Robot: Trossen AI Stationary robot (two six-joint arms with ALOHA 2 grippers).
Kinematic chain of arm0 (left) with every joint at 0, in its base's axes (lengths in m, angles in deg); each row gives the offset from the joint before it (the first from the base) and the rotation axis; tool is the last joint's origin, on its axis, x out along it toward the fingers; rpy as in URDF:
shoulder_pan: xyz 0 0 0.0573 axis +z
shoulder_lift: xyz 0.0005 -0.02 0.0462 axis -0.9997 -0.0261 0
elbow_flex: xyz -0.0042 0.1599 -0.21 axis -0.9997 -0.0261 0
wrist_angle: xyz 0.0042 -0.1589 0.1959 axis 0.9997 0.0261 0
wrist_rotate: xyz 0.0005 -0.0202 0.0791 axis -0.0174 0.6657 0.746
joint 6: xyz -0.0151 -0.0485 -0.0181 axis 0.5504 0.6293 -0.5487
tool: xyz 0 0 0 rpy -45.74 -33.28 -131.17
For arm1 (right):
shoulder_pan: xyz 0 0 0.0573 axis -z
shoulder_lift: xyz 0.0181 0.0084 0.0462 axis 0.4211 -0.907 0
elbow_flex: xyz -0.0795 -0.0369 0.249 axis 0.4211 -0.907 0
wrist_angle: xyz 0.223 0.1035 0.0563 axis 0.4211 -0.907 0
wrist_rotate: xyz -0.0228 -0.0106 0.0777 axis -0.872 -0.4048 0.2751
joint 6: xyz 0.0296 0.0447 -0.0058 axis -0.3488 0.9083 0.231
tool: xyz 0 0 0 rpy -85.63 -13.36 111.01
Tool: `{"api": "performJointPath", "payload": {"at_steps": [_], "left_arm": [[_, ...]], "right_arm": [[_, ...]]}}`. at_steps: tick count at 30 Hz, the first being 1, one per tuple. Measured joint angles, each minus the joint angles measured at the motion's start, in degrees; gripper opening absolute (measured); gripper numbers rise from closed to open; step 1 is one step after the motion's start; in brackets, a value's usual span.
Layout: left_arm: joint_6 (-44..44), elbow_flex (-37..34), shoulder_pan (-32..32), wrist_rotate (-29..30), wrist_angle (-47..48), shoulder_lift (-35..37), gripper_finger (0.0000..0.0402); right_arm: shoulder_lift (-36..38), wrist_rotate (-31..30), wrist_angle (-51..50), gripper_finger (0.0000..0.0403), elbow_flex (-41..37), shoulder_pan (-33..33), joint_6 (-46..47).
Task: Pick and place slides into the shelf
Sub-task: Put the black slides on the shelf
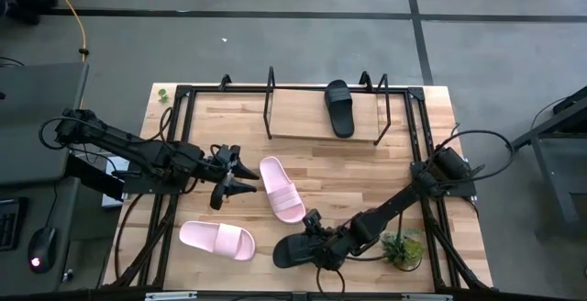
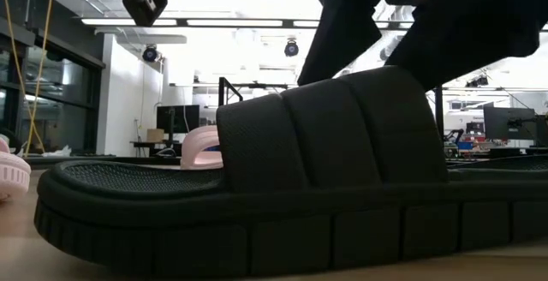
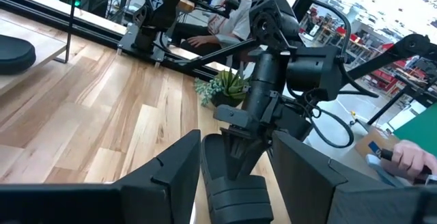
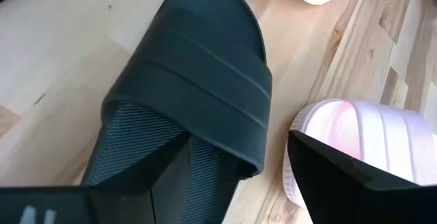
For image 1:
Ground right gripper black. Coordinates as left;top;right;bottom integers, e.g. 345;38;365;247
295;207;364;273

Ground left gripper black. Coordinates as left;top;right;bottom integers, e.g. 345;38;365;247
200;143;260;212

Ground black rubber slide sandal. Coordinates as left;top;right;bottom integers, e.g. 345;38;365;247
271;231;325;270
324;79;356;139

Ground pink rubber slide sandal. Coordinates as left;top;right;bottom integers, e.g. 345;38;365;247
259;155;307;225
178;220;257;262

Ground small green potted plant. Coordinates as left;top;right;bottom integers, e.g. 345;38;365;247
379;228;426;273

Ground white flat box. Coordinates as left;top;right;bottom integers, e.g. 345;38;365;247
100;153;126;209

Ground dark grey desk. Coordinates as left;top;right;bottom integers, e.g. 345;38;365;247
0;176;82;295

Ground black computer mouse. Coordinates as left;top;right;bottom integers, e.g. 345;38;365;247
27;226;59;274

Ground light grey desk top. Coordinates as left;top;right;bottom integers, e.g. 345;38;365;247
0;61;90;187

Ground black keyboard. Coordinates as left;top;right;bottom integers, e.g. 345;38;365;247
0;197;28;252

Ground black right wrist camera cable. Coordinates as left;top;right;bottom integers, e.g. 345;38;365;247
315;267;346;301

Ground black aluminium rig frame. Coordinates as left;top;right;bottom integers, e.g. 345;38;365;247
103;71;494;301

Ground wooden shelf with black frame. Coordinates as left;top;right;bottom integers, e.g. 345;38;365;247
262;65;393;147

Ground black cable along rig frame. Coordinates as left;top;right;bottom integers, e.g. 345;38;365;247
113;193;146;288

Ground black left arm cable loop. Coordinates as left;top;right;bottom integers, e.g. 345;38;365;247
38;116;97;153

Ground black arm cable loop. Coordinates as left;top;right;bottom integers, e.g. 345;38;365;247
38;116;97;153
430;128;515;185

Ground long yellow cable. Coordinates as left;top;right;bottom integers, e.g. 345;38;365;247
40;0;89;109

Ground black right arm cable loop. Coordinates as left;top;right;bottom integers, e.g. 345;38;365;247
430;128;515;185

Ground dark metal table frame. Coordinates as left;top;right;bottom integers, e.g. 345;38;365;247
505;84;587;238

